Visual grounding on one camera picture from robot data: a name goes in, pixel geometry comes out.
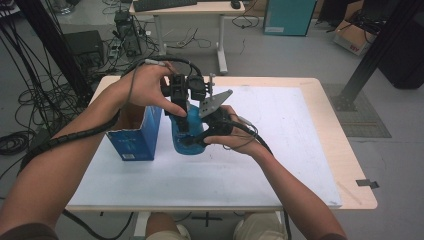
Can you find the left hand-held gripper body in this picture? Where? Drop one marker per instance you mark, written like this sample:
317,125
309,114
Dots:
186,87

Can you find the person's left leg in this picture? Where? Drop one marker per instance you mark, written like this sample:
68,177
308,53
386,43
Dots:
166,228

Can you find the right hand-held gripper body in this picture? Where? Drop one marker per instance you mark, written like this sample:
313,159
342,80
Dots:
216,121

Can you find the black keyboard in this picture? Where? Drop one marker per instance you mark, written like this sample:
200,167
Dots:
163,4

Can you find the person's right hand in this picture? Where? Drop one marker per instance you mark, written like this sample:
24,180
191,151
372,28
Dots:
245,140

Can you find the teal box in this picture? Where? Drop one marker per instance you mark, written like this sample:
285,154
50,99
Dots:
288,16

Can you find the person's left hand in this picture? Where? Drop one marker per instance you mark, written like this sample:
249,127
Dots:
148,86

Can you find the brown cardboard box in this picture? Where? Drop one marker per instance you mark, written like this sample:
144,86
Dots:
351,38

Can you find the blue plastic bottle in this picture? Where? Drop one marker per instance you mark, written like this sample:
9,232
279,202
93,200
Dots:
196,123

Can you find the black metal stand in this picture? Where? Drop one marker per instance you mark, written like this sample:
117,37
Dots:
53,43
380,50

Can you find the black tape piece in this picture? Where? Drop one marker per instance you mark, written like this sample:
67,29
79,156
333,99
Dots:
366,183

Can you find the white table leg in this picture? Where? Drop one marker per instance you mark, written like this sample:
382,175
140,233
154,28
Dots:
141,224

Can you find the white-legged wooden desk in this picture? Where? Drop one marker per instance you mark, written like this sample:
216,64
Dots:
186,9

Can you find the person's right leg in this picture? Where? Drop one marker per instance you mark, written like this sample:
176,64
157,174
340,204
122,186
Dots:
260,228

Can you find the white mat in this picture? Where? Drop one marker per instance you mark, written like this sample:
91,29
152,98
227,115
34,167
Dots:
216,180

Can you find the wooden table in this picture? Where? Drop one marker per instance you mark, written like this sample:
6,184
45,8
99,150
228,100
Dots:
346,156

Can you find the blue cardboard box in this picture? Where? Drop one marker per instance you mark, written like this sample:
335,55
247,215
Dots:
136,143

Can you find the dark cabinet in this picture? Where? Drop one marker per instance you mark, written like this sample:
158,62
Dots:
405,56

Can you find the black computer mouse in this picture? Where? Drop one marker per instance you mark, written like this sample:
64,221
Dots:
235,4

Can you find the person's leg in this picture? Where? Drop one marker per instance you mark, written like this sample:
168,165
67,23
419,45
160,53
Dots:
260,228
166,228

